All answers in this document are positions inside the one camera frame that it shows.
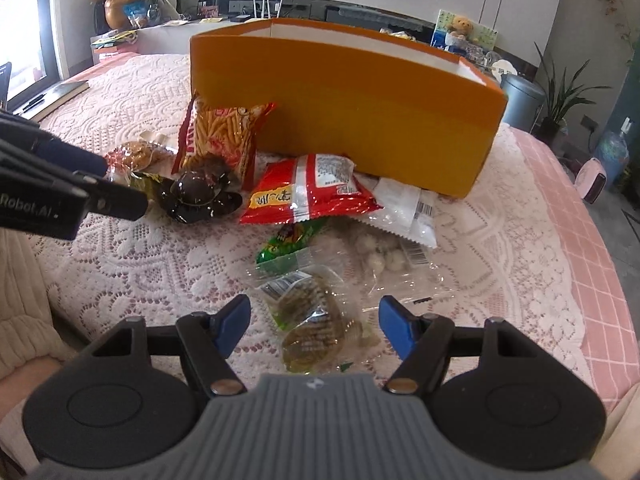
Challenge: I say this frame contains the dark glossy snack packet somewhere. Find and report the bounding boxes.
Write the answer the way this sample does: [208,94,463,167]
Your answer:
[150,155,245,225]

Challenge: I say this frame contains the white tv cabinet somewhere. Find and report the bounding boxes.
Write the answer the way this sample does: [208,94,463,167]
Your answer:
[90,0,503,68]

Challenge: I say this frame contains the dark book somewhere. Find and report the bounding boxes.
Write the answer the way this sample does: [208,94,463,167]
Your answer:
[10,80,91,122]

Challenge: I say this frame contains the orange round vase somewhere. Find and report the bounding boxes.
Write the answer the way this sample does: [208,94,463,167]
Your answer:
[103,0,139,31]

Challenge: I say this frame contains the green picture board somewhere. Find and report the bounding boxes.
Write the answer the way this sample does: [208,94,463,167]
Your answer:
[432,9,500,54]

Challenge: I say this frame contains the red striped fries bag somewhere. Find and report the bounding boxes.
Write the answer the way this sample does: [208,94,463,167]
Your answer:
[172,91,277,192]

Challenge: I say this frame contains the grey trash can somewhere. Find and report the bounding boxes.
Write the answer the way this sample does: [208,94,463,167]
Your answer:
[499,72,546,134]

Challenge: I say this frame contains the tall potted plant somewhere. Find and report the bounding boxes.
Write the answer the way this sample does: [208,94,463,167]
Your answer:
[532,42,597,144]

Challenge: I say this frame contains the pink checked tablecloth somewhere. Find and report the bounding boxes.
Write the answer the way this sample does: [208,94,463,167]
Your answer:
[506,125,629,407]

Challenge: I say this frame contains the red snack packet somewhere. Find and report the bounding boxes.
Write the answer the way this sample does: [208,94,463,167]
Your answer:
[239,152,385,226]

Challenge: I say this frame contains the clear bag of white balls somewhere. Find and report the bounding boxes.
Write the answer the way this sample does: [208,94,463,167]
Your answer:
[310,220,451,313]

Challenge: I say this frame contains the brown teddy bear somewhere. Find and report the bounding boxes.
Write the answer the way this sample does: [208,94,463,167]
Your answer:
[446,16,475,41]

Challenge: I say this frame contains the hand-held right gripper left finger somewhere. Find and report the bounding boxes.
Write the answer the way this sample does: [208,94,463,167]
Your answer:
[92,294,251,397]

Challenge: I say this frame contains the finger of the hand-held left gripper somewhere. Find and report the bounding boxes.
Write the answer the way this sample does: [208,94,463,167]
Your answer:
[0,141,150,221]
[0,110,109,179]

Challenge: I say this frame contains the clear packet of brown crackers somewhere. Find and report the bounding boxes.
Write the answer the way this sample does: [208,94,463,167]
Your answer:
[249,267,387,374]

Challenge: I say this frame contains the blue snack bag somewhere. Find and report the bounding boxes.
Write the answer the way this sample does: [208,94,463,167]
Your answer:
[122,2,151,29]

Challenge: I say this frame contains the yellow papers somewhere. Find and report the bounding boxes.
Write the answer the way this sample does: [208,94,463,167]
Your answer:
[92,29,139,51]

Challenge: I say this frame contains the clear bun packet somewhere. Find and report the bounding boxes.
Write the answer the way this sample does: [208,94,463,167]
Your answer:
[106,132,179,182]

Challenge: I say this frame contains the white snack packet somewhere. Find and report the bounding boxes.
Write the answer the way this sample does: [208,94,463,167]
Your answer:
[367,176,438,249]

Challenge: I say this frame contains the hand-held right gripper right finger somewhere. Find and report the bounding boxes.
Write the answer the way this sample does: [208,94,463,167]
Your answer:
[378,296,543,396]

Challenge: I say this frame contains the person's left forearm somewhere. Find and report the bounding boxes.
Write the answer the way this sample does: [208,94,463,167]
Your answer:
[0,229,55,322]

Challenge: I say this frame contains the white lace tablecloth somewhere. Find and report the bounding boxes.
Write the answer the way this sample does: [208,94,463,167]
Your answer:
[30,52,592,403]

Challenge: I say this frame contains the orange cardboard box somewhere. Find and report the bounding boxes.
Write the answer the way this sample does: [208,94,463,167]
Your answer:
[189,17,510,200]

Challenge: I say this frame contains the green snack packet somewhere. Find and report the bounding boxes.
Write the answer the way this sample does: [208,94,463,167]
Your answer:
[255,220,327,274]

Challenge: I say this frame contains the blue water jug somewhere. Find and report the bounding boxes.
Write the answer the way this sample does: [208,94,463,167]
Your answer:
[592,117,631,189]

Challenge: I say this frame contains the pink space heater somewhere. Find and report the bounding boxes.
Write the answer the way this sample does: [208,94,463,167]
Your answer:
[575,157,609,205]

